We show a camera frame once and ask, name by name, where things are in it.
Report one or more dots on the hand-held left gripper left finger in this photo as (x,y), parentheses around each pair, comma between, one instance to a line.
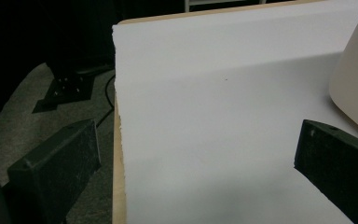
(59,168)

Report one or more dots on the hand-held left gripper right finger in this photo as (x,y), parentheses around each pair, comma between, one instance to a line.
(338,165)

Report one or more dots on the black metal stand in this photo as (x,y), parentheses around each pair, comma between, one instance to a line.
(68,90)

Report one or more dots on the white table mat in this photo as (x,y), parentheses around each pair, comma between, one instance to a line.
(214,109)

